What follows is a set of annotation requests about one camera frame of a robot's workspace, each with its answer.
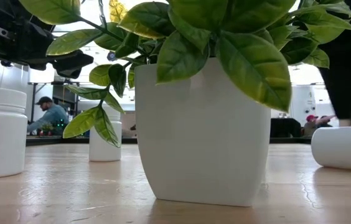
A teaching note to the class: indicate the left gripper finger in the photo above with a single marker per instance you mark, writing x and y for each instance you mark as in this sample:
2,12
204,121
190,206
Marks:
76,58
68,71

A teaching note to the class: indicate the person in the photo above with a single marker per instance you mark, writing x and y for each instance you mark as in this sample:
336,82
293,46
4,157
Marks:
52,116
326,121
310,126

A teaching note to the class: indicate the white cylindrical tank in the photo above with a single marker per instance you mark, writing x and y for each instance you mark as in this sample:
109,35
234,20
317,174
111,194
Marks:
303,99

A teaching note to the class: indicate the small background plant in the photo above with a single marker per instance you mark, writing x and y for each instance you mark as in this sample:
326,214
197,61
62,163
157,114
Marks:
46,127

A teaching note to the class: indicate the black draped table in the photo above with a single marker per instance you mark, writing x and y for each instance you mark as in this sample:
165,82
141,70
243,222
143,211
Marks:
286,127

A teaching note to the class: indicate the green artificial plant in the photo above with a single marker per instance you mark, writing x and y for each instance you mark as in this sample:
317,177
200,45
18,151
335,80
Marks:
250,62

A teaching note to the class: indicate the white plant pot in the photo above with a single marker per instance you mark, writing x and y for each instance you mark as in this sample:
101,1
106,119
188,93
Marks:
203,140

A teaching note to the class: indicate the black aluminium table frame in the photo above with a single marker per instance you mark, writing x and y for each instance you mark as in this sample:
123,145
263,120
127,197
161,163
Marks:
54,140

